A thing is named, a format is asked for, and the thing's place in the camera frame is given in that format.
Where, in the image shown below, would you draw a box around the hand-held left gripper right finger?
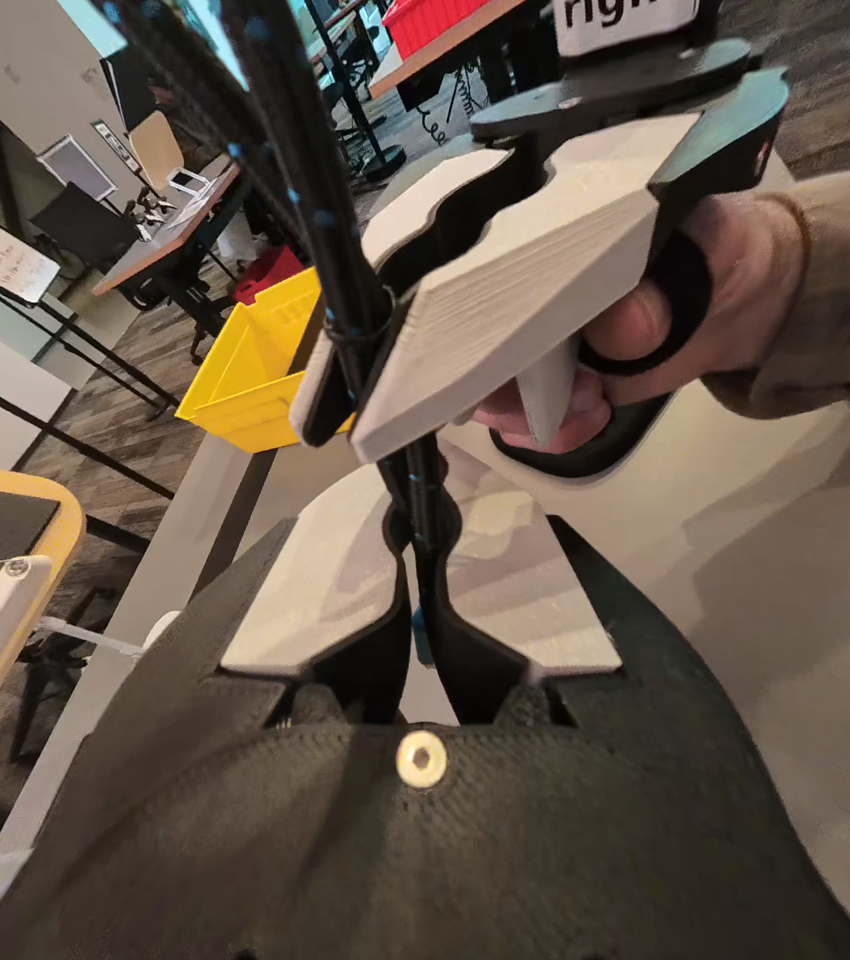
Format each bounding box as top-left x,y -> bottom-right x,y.
433,450 -> 624,687

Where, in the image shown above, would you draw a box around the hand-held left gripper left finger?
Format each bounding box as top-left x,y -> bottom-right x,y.
220,462 -> 411,687

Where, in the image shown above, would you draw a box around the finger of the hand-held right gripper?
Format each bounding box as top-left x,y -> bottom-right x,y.
347,111 -> 705,465
290,146 -> 528,448

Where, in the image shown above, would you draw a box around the black braided hdmi cable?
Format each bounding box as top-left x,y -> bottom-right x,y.
95,0 -> 465,669

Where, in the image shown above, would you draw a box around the yellow plastic bin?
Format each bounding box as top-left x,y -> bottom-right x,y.
175,267 -> 360,456

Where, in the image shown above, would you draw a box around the person's right forearm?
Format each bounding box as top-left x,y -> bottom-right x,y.
703,158 -> 850,423

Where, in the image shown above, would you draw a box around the person's right hand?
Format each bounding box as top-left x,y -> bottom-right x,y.
470,189 -> 811,448

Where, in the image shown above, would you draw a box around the red storage bins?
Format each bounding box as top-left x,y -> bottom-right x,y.
380,0 -> 487,63

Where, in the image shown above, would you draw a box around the red floor bin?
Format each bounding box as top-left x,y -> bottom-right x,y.
230,245 -> 307,307

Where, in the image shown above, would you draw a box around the wooden desk with black legs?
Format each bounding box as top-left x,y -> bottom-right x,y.
92,158 -> 270,364

